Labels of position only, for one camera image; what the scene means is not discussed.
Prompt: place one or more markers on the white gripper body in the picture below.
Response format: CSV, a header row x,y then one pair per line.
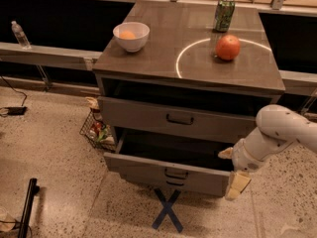
x,y
245,159

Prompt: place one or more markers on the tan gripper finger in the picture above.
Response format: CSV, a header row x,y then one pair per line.
x,y
237,182
226,154

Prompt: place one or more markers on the grey drawer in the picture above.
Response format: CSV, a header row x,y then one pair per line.
x,y
177,121
175,183
154,158

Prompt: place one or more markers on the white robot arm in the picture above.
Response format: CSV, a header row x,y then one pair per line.
x,y
277,129

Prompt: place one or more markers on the grey bottom drawer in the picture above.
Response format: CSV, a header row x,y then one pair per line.
x,y
175,183

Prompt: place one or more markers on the grey drawer cabinet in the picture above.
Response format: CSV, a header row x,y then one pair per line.
x,y
176,67

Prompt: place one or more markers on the grey top drawer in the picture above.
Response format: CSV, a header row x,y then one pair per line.
x,y
177,121

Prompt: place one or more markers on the blue tape cross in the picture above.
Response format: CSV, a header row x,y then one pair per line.
x,y
167,210

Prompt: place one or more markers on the red apple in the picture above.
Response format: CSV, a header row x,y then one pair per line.
x,y
228,47

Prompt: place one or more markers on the green soda can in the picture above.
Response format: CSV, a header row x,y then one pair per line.
x,y
223,15

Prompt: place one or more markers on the white bowl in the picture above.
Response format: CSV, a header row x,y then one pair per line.
x,y
141,31

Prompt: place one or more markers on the orange fruit in bowl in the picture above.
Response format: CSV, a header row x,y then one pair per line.
x,y
127,35

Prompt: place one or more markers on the black bar stand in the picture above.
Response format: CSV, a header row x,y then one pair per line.
x,y
33,189

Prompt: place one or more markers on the clear plastic water bottle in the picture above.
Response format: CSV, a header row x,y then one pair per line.
x,y
20,35

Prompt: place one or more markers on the black wire basket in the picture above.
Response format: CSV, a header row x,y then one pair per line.
x,y
97,133

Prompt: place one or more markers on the grey metal shelf rail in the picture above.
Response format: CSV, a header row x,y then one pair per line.
x,y
49,56

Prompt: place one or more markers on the black power adapter with cable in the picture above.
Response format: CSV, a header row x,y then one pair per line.
x,y
14,111

